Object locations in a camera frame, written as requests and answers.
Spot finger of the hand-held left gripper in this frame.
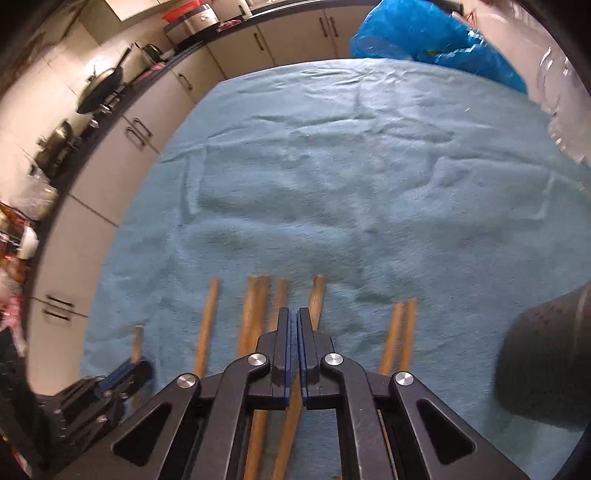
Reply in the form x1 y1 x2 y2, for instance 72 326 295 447
98 360 154 398

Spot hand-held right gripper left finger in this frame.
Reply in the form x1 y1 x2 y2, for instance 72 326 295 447
55 307 296 480

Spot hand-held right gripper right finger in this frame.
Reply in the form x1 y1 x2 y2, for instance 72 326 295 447
295 307 532 480

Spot long wooden chopstick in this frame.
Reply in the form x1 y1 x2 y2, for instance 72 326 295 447
130 325 145 409

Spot group of wooden chopsticks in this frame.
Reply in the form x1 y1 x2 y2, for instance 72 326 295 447
192 274 419 480

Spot dark round utensil holder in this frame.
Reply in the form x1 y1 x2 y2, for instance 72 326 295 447
496 285 591 432

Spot cluster of sauce bottles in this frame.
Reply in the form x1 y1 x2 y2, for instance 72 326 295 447
0 201 29 324

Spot white bowl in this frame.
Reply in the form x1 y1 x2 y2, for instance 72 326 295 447
17 228 40 260

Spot blue towel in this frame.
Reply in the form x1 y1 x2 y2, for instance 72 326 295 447
81 59 591 480

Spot clear plastic bag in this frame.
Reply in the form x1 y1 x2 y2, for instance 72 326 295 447
19 170 60 219

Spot metal cooking pot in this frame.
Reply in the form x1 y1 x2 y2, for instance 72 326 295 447
36 120 75 172

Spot gas stove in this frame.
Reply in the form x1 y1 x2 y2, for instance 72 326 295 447
69 83 132 144

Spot beige base cabinets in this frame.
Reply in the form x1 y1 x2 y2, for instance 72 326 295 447
27 0 380 398

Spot black kitchen countertop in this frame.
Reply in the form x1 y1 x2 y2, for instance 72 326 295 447
46 0 370 199

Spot black wok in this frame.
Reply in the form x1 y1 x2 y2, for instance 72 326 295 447
75 44 136 114

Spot blue plastic bag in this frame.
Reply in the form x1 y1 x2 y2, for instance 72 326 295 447
349 0 528 93

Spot silver rice cooker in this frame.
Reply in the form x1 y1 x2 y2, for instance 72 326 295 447
164 4 221 48

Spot red plastic basin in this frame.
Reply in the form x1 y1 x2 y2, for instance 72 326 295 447
163 0 205 22

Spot clear glass pitcher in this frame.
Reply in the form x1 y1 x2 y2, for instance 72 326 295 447
536 45 591 164

